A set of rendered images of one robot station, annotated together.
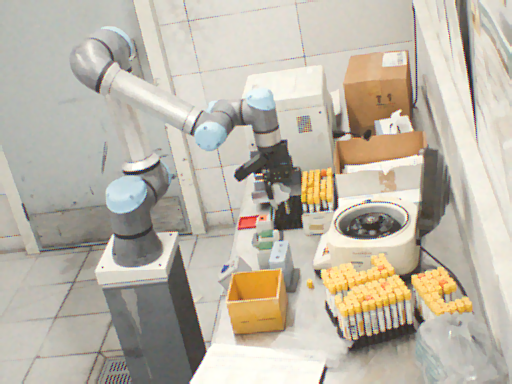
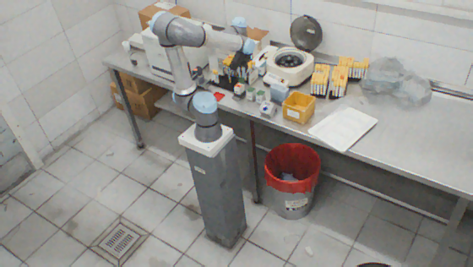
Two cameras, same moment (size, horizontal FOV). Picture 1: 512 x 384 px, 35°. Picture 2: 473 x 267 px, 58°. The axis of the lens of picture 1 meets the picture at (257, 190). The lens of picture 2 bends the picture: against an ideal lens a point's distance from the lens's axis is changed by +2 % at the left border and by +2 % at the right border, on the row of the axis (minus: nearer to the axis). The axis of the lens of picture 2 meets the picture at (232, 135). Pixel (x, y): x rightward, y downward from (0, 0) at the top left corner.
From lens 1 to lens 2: 2.15 m
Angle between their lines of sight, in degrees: 51
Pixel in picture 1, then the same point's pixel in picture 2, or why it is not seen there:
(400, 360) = (361, 91)
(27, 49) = not seen: outside the picture
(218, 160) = (34, 117)
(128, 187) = (207, 97)
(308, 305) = not seen: hidden behind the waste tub
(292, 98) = not seen: hidden behind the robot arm
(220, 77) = (19, 62)
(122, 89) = (213, 38)
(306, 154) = (199, 57)
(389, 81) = (183, 13)
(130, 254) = (218, 132)
